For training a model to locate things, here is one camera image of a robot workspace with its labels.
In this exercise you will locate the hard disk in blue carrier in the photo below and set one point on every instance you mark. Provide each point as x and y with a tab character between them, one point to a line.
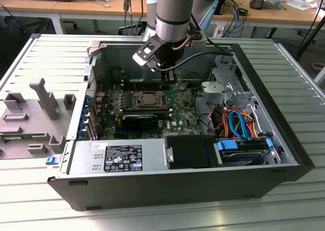
241	157

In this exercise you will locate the black chair base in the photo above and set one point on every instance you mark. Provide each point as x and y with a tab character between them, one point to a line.
127	28

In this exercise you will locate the black graphics card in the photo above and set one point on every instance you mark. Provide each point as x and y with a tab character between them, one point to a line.
139	121

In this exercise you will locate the silver drive cage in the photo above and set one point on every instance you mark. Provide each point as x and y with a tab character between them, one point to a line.
215	87

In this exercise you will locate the blue slot retainer clip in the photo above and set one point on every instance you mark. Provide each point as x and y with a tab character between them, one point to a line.
88	100
85	112
85	122
81	134

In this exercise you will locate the wooden desk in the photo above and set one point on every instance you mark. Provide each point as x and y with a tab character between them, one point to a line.
76	6

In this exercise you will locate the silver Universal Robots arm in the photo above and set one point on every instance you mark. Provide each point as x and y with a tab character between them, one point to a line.
172	12

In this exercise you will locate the grey parts rack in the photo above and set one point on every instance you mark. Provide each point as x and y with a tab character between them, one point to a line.
33	119

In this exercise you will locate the white paper sheet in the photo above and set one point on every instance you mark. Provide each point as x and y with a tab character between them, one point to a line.
302	3

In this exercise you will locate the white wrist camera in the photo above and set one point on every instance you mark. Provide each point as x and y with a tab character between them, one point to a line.
146	53

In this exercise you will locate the green RAM stick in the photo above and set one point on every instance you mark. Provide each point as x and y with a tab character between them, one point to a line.
17	138

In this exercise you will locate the black open PC case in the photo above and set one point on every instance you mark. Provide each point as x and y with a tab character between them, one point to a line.
152	190

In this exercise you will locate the tall black box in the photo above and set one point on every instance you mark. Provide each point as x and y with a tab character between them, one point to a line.
223	0

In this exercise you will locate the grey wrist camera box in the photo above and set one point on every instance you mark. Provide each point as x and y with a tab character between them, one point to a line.
199	43

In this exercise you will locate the round coin cell battery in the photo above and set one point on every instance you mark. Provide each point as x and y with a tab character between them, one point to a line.
182	86

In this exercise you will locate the black RAM slot white clips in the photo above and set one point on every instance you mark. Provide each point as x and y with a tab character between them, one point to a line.
144	85
146	112
146	109
144	80

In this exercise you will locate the silver power supply unit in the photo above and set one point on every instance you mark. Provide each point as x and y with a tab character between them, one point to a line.
81	154

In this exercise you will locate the white power strip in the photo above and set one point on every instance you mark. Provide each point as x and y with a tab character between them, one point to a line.
219	31

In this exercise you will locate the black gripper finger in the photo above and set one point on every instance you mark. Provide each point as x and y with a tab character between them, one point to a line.
164	77
171	77

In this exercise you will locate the green motherboard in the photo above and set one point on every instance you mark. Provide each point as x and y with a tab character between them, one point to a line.
182	114

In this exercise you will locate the black stand leg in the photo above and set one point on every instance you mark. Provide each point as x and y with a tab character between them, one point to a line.
308	40

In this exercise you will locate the blue case latch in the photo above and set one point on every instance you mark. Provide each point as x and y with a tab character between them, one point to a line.
50	160

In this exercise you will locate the grey electronic device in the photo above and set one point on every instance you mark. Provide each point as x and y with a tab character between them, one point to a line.
259	1

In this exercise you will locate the thin metal locking lever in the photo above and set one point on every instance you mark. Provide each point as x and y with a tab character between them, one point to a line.
135	87

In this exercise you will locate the CPU socket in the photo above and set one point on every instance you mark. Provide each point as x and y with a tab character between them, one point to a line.
137	106

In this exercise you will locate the silver CPU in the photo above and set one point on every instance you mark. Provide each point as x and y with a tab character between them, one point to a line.
149	99

